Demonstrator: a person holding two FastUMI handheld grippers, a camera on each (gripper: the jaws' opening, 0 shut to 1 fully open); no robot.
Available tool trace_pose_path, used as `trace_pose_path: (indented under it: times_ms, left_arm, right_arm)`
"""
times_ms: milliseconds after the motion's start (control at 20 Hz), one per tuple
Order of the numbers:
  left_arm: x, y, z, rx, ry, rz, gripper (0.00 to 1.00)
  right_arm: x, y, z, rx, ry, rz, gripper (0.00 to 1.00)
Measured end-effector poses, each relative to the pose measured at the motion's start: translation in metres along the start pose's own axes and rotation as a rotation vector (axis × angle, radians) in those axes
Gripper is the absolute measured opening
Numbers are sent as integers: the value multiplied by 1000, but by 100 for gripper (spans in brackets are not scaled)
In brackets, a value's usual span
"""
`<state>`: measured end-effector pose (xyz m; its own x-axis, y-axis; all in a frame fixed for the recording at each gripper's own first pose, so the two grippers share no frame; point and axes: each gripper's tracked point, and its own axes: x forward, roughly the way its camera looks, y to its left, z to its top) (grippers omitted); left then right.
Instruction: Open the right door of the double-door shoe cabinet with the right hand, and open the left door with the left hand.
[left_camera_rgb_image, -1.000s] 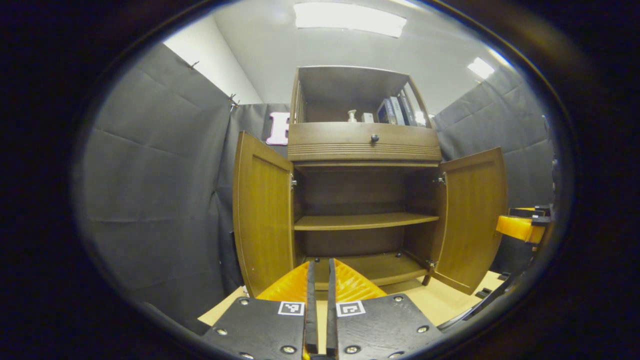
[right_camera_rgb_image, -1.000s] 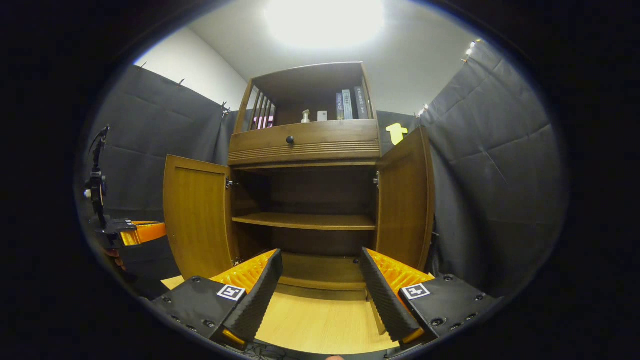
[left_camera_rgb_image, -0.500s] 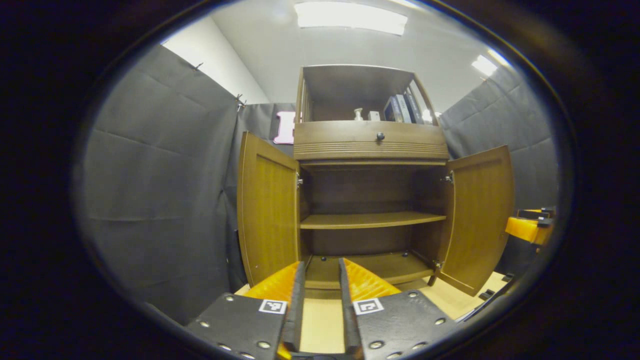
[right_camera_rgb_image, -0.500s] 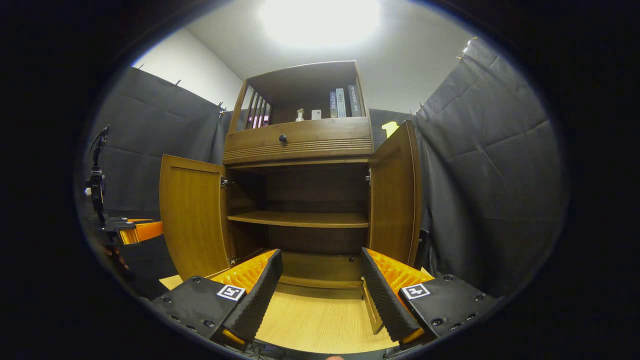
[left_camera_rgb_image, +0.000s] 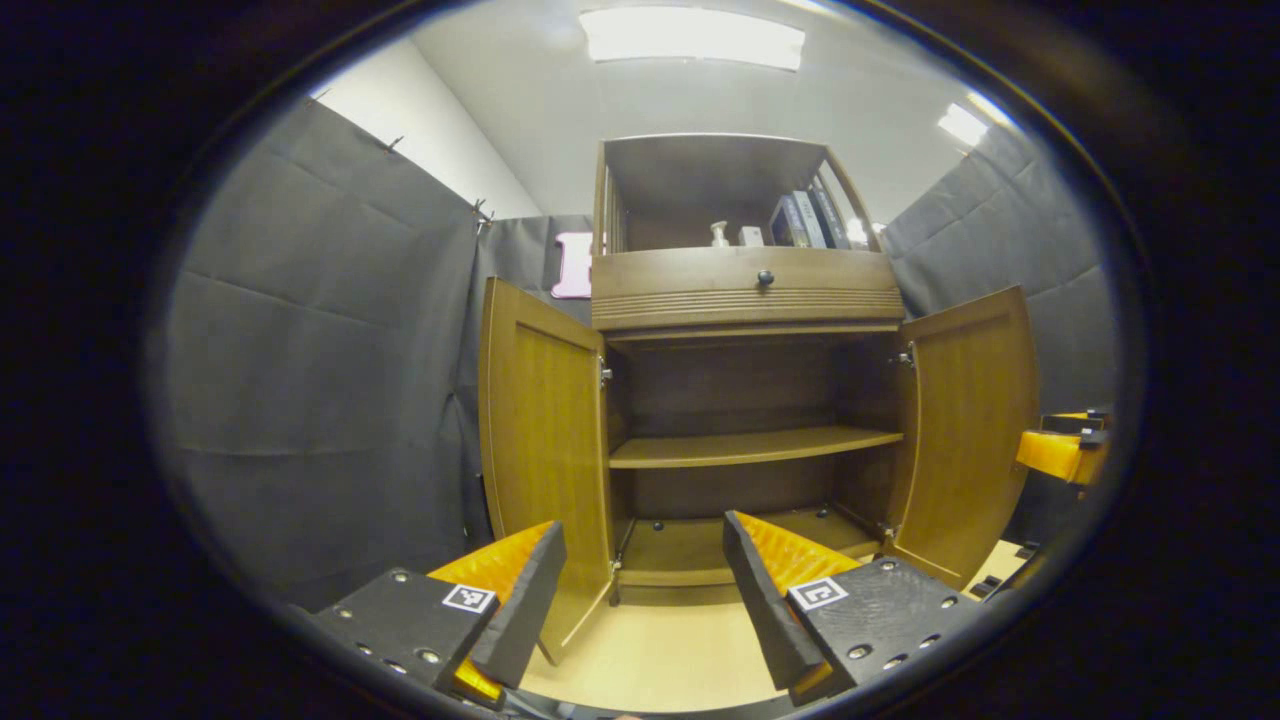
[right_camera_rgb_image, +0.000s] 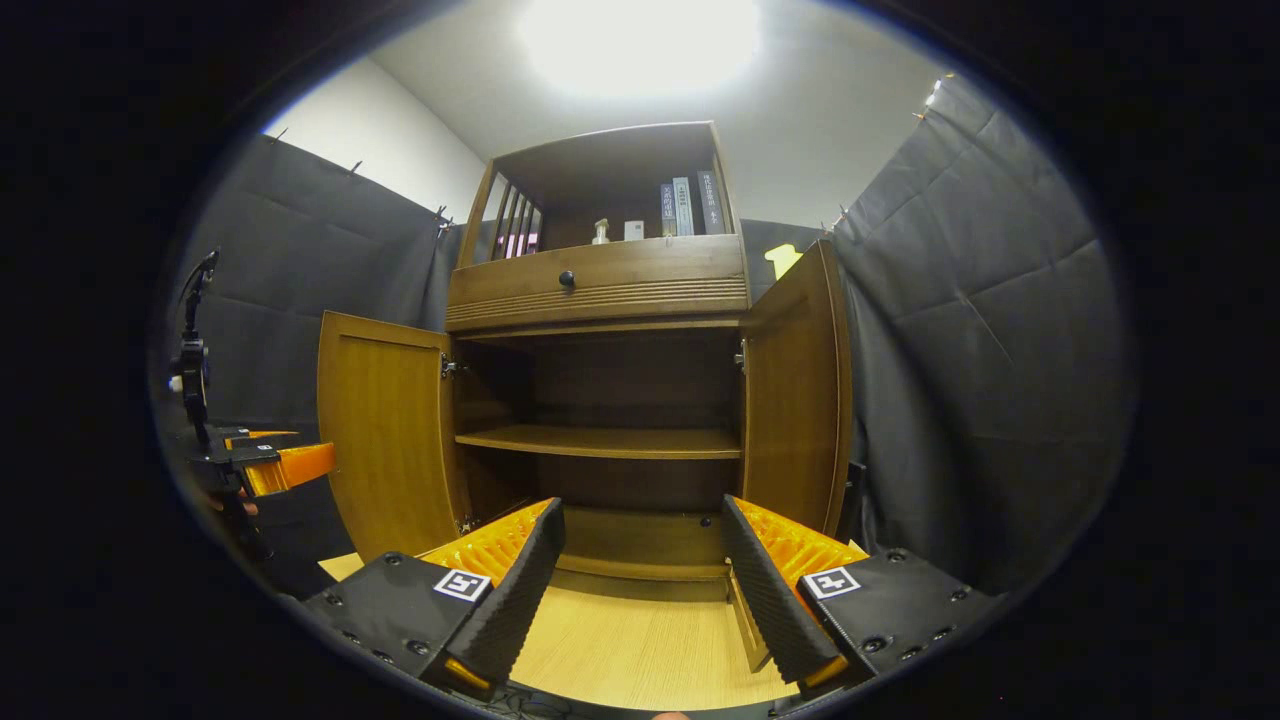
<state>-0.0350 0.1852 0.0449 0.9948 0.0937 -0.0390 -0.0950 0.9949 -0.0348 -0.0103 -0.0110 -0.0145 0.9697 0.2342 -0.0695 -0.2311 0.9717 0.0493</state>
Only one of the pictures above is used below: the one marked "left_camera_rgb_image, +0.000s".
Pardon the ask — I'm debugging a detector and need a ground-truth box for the wooden cabinet drawer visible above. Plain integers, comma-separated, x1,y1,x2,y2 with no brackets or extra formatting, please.
591,246,906,332

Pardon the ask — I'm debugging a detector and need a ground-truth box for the wooden double-door shoe cabinet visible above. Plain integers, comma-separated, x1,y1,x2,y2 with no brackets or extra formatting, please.
478,133,1041,666

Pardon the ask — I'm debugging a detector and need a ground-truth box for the wooden inner cabinet shelf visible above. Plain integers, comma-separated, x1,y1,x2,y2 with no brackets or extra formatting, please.
608,425,906,470

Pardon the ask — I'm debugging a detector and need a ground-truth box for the black backdrop cloth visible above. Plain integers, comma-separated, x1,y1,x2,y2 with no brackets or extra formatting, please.
165,95,1121,611

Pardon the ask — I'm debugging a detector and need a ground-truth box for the large ceiling light panel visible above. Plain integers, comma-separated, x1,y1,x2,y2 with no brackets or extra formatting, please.
580,7,806,71

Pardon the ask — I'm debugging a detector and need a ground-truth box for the wooden shoe cabinet door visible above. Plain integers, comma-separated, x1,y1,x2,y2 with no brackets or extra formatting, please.
880,285,1041,591
478,277,618,666

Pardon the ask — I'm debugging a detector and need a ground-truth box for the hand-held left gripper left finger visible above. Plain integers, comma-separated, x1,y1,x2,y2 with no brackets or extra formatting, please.
310,520,568,713

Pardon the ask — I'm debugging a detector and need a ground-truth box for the small ceiling light panel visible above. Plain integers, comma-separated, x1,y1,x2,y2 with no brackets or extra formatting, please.
937,103,991,147

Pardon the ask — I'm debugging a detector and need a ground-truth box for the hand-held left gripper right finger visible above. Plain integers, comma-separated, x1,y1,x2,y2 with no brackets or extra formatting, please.
722,510,986,706

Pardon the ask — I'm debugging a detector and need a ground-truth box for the grey book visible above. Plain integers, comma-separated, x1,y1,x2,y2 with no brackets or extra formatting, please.
790,190,829,249

